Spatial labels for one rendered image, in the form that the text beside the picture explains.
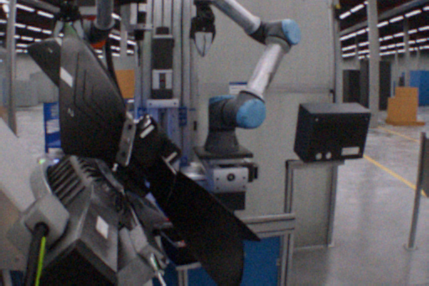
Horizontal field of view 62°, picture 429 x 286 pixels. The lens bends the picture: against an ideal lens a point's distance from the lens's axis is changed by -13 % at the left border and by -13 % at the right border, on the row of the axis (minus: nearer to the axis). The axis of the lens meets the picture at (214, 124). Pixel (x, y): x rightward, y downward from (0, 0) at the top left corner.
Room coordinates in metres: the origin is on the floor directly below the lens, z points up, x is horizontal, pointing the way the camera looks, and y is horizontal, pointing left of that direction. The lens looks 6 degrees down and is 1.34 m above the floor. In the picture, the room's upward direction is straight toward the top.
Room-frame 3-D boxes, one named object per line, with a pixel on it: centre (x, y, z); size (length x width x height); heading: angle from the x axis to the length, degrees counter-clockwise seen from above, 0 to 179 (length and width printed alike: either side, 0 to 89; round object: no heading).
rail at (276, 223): (1.31, 0.15, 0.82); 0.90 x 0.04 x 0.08; 102
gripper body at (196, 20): (1.50, 0.05, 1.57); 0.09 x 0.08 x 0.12; 13
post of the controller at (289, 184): (1.40, -0.27, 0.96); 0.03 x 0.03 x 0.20; 12
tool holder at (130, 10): (0.93, 0.18, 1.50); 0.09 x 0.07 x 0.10; 137
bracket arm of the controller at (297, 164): (1.42, -0.37, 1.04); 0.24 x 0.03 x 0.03; 102
